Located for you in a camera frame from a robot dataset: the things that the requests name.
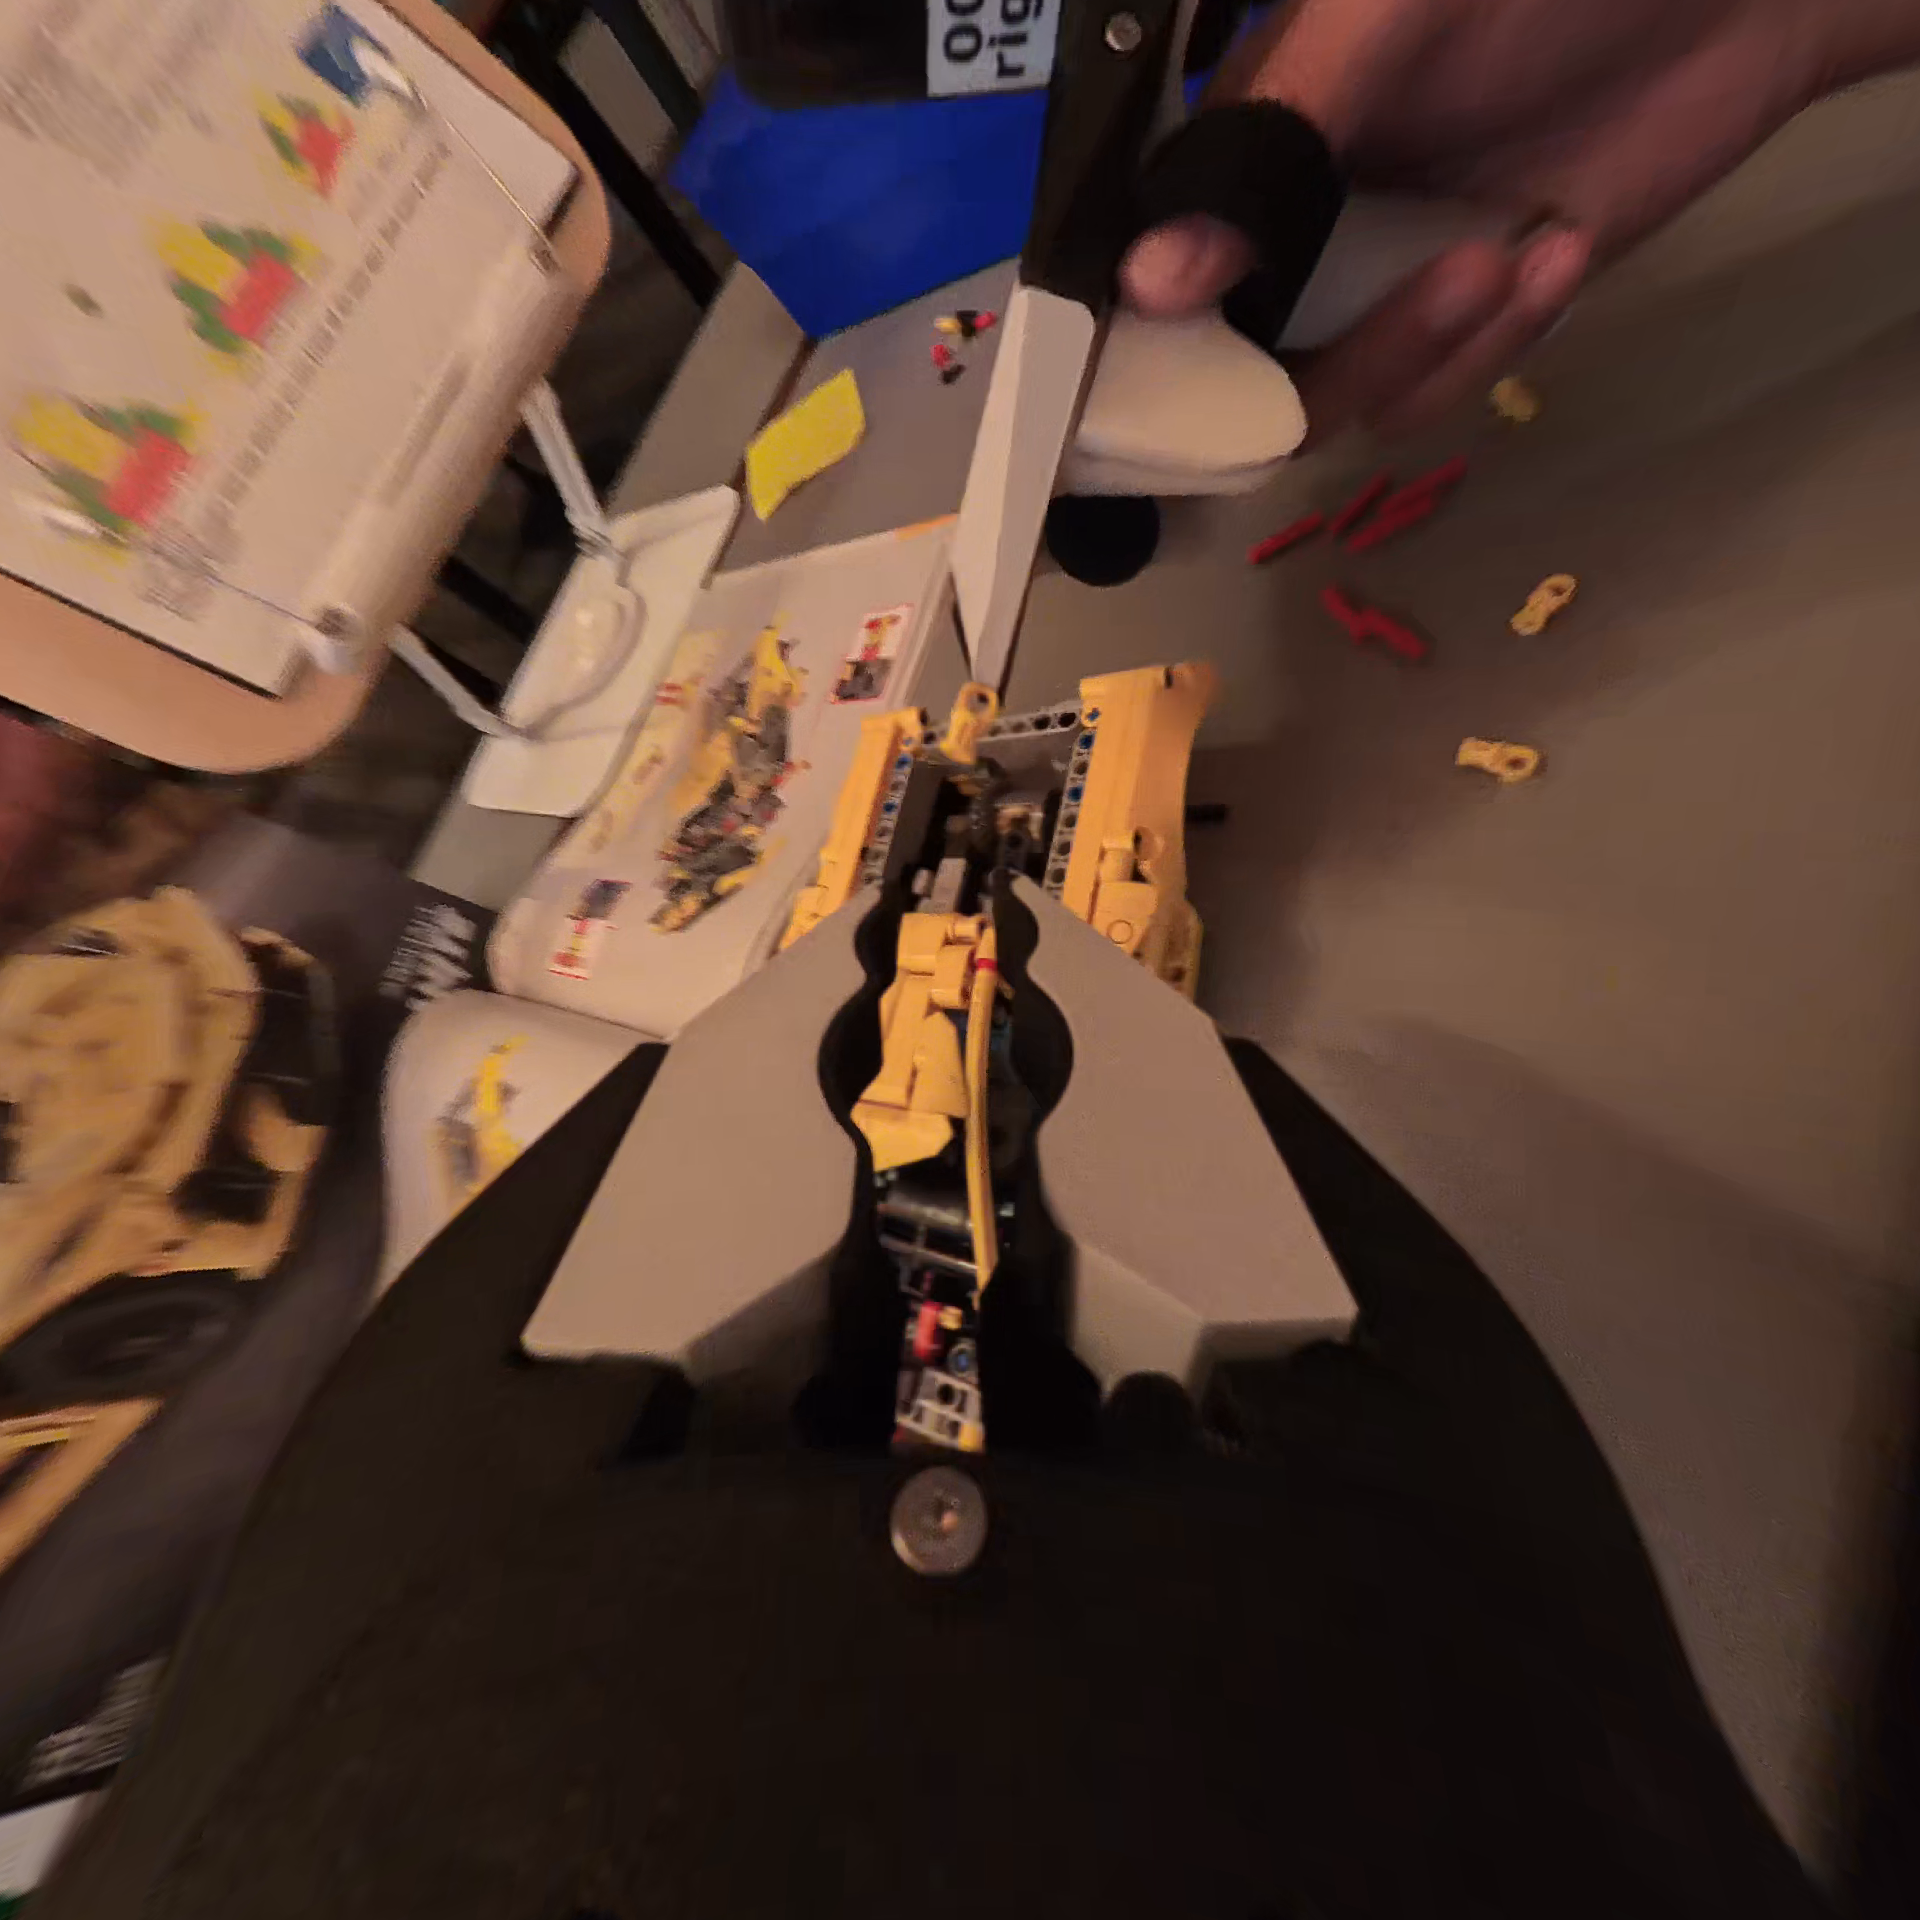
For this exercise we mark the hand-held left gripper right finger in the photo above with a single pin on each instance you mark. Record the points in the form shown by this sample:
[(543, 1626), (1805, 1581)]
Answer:
[(1185, 1200)]

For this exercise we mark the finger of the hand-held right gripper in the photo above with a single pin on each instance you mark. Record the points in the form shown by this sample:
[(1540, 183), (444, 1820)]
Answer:
[(1020, 480)]

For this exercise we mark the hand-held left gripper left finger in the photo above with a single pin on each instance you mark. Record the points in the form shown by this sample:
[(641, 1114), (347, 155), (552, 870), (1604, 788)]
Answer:
[(705, 1200)]

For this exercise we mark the yellow brick toy car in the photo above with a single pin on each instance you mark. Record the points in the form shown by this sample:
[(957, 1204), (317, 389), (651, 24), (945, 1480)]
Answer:
[(1126, 781)]

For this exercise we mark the person's right hand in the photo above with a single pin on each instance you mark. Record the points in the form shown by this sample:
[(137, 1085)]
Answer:
[(1501, 120)]

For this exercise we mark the yellow paper note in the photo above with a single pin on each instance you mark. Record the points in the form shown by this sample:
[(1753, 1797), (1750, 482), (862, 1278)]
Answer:
[(809, 443)]

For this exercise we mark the blue plastic bin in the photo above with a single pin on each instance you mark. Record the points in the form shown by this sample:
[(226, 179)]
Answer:
[(841, 210)]

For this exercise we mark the open instruction booklet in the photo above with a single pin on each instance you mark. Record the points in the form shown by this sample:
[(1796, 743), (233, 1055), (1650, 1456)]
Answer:
[(719, 720)]

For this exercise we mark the instruction sheet on stand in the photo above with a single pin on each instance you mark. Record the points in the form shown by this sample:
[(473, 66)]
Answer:
[(599, 659)]

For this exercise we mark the toy car set box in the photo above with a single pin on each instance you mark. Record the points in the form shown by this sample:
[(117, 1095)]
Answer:
[(151, 1050)]

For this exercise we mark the printed instruction sheet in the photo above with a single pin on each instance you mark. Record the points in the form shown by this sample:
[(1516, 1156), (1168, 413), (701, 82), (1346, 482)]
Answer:
[(225, 375)]

